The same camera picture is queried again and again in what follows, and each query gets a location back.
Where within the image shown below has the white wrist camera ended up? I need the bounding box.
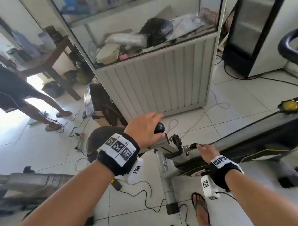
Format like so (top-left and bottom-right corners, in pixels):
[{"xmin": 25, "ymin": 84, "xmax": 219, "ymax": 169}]
[
  {"xmin": 201, "ymin": 174, "xmax": 220, "ymax": 201},
  {"xmin": 115, "ymin": 158, "xmax": 144, "ymax": 186}
]

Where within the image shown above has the yellow bike knob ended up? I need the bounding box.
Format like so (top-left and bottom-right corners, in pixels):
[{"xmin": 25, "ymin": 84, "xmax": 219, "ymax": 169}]
[{"xmin": 278, "ymin": 99, "xmax": 298, "ymax": 115}]

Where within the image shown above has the white power strip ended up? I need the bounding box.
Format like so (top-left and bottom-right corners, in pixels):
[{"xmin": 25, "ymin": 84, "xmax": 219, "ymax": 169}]
[{"xmin": 75, "ymin": 133, "xmax": 85, "ymax": 152}]

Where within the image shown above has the black bin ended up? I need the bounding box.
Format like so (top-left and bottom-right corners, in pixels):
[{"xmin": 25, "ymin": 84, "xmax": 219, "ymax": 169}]
[{"xmin": 42, "ymin": 81, "xmax": 65, "ymax": 98}]

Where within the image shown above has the brown paper envelope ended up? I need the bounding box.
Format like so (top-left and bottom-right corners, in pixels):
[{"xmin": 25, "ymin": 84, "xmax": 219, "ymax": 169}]
[{"xmin": 95, "ymin": 43, "xmax": 120, "ymax": 65}]

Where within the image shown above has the black wrench tool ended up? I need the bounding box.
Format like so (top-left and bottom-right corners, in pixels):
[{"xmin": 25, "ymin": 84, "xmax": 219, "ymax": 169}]
[{"xmin": 182, "ymin": 143, "xmax": 201, "ymax": 156}]

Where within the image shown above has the black bike saddle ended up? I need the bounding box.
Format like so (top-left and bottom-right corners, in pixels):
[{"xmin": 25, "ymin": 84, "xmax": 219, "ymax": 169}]
[{"xmin": 85, "ymin": 126, "xmax": 127, "ymax": 163}]

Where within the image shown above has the black plastic bag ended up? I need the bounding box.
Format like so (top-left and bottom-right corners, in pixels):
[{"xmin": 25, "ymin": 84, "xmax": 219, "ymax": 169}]
[{"xmin": 139, "ymin": 17, "xmax": 174, "ymax": 48}]

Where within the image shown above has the person's right foot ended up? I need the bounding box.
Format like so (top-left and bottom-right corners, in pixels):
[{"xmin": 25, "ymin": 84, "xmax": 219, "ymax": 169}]
[{"xmin": 192, "ymin": 193, "xmax": 210, "ymax": 226}]

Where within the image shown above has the person's right hand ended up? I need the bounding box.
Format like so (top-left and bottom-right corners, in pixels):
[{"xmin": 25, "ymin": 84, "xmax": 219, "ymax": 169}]
[{"xmin": 196, "ymin": 143, "xmax": 221, "ymax": 165}]

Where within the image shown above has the black looped floor cable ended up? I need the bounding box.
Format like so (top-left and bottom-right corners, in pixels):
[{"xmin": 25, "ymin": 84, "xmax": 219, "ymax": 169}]
[{"xmin": 111, "ymin": 179, "xmax": 189, "ymax": 226}]

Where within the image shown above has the dark wooden table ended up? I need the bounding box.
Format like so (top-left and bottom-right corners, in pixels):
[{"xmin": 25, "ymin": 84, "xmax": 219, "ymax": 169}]
[{"xmin": 0, "ymin": 35, "xmax": 82, "ymax": 101}]

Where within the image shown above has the grey glass display cabinet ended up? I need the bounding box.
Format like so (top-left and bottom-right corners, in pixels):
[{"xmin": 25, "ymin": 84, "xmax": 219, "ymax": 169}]
[{"xmin": 20, "ymin": 0, "xmax": 228, "ymax": 123}]

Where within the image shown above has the black left wristband with markers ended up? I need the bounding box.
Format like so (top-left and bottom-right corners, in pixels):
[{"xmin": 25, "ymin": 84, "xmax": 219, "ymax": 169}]
[{"xmin": 96, "ymin": 133, "xmax": 141, "ymax": 176}]

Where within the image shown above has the person's left forearm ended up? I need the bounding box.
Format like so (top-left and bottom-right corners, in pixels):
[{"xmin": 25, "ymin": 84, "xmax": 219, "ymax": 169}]
[{"xmin": 21, "ymin": 160, "xmax": 116, "ymax": 226}]

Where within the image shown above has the brown cardboard box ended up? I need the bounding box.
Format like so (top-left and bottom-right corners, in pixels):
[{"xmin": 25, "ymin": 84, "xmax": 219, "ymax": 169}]
[{"xmin": 93, "ymin": 114, "xmax": 106, "ymax": 126}]

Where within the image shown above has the black right wristband with markers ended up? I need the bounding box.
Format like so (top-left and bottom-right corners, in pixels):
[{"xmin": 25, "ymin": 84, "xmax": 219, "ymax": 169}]
[{"xmin": 208, "ymin": 155, "xmax": 244, "ymax": 190}]

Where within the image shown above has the white floor cable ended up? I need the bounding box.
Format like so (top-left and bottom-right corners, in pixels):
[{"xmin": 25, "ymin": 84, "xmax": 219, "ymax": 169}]
[{"xmin": 167, "ymin": 91, "xmax": 231, "ymax": 140}]

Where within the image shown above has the person's right forearm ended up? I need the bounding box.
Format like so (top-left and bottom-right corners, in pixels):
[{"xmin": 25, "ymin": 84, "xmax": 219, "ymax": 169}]
[{"xmin": 224, "ymin": 171, "xmax": 298, "ymax": 226}]

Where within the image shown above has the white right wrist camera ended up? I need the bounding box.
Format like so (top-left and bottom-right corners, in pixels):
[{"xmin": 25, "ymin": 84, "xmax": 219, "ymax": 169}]
[{"xmin": 201, "ymin": 174, "xmax": 220, "ymax": 201}]

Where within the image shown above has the green gas cylinder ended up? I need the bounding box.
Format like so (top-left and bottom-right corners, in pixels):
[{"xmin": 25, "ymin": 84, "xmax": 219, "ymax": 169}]
[{"xmin": 75, "ymin": 63, "xmax": 95, "ymax": 85}]

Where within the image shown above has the grey exercise machine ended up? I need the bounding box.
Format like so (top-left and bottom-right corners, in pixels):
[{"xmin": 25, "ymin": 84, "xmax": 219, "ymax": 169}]
[{"xmin": 0, "ymin": 165, "xmax": 75, "ymax": 217}]

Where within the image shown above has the black bike handlebar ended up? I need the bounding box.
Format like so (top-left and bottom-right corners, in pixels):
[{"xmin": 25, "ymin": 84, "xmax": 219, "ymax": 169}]
[{"xmin": 278, "ymin": 28, "xmax": 298, "ymax": 65}]

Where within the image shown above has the dark green flip-flop sandal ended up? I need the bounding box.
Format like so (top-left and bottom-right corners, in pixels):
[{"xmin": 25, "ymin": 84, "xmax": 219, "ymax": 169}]
[{"xmin": 191, "ymin": 192, "xmax": 211, "ymax": 226}]

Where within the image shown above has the white wrapped bundle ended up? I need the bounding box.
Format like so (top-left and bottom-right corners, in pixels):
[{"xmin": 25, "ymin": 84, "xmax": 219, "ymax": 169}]
[{"xmin": 105, "ymin": 32, "xmax": 149, "ymax": 47}]

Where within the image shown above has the grey black exercise bike frame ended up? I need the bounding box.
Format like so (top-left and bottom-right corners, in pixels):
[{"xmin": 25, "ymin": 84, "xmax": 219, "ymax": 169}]
[{"xmin": 155, "ymin": 100, "xmax": 298, "ymax": 215}]

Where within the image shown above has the black cooler power cable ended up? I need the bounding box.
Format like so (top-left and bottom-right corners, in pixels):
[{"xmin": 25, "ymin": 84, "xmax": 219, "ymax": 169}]
[{"xmin": 223, "ymin": 63, "xmax": 298, "ymax": 87}]

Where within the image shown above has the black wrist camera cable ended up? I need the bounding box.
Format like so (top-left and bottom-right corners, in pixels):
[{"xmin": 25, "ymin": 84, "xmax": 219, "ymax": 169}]
[{"xmin": 216, "ymin": 191, "xmax": 237, "ymax": 201}]

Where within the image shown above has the black wristband with markers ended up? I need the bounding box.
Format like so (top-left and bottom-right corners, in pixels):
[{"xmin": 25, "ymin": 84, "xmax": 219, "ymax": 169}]
[
  {"xmin": 96, "ymin": 133, "xmax": 141, "ymax": 176},
  {"xmin": 208, "ymin": 155, "xmax": 244, "ymax": 190}
]

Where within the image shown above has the thin black floor cable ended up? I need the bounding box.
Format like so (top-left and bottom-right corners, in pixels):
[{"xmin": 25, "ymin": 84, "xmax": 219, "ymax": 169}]
[{"xmin": 44, "ymin": 109, "xmax": 93, "ymax": 140}]

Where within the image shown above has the black bike pedal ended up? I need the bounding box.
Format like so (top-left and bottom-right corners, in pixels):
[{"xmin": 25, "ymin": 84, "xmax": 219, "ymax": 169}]
[{"xmin": 170, "ymin": 134, "xmax": 183, "ymax": 147}]

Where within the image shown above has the person's left hand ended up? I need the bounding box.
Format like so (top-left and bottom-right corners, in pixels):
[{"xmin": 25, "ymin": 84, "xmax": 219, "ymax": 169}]
[{"xmin": 124, "ymin": 112, "xmax": 165, "ymax": 150}]

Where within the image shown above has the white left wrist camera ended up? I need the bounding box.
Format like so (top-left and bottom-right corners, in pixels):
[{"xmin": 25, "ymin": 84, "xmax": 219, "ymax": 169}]
[{"xmin": 115, "ymin": 158, "xmax": 144, "ymax": 186}]

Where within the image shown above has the black glass door cooler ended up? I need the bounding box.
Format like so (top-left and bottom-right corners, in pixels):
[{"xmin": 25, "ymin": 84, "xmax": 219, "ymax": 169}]
[{"xmin": 221, "ymin": 0, "xmax": 298, "ymax": 79}]

